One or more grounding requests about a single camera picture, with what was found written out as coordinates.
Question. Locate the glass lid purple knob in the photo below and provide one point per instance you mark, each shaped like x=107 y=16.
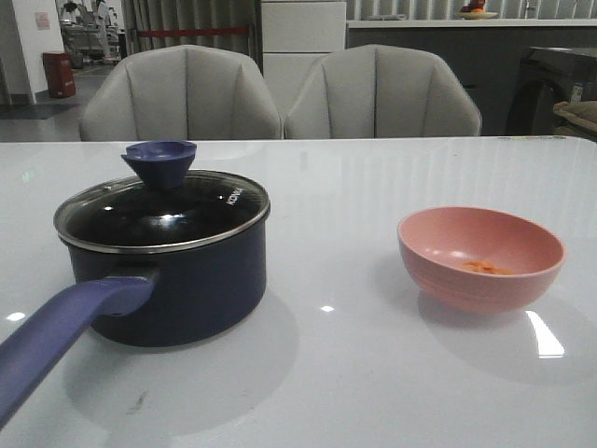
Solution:
x=166 y=206

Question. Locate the pink bowl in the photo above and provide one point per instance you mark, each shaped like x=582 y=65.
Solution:
x=435 y=242

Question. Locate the orange ham slices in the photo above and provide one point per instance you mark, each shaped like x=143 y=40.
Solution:
x=485 y=266

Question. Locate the right grey armchair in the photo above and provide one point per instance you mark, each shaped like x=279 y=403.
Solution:
x=378 y=91

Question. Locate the grey armchair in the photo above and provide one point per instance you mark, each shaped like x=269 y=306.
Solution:
x=184 y=92
x=378 y=91

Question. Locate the left grey armchair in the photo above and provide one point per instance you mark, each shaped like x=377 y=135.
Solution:
x=184 y=92

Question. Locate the white cabinet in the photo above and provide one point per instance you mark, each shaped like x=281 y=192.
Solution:
x=294 y=34

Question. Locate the red barrier belt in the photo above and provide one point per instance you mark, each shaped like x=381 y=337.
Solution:
x=237 y=30

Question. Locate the grey counter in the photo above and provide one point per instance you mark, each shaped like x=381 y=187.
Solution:
x=484 y=54

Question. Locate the fruit plate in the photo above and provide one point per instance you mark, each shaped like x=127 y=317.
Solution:
x=475 y=10

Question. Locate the red bin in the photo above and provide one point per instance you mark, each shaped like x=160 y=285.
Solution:
x=59 y=74

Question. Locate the dark appliance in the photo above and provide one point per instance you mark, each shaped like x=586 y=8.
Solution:
x=548 y=76

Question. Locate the beige cushion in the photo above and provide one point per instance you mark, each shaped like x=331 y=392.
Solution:
x=577 y=119

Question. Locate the dark blue saucepan purple handle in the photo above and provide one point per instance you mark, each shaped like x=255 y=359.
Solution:
x=147 y=300

